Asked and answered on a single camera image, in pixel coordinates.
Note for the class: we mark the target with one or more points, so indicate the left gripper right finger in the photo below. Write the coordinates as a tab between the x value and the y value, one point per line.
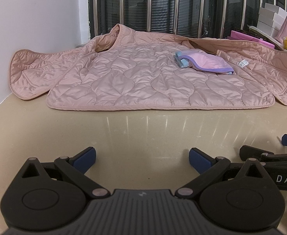
210	172

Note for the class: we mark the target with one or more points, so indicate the pink blue purple garment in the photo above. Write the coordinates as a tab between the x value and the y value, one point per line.
202	61

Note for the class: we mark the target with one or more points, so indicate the steel window railing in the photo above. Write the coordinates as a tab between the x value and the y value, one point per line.
191	18

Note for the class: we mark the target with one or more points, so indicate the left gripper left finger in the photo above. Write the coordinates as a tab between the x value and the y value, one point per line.
73	171

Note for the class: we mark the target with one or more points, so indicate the stack of white boxes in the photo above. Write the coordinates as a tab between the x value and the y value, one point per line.
270	19

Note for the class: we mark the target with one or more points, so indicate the magenta flat box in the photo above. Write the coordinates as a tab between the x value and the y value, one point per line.
235	35

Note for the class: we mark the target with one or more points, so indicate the pink quilted jacket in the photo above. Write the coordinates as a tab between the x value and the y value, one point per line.
134	70

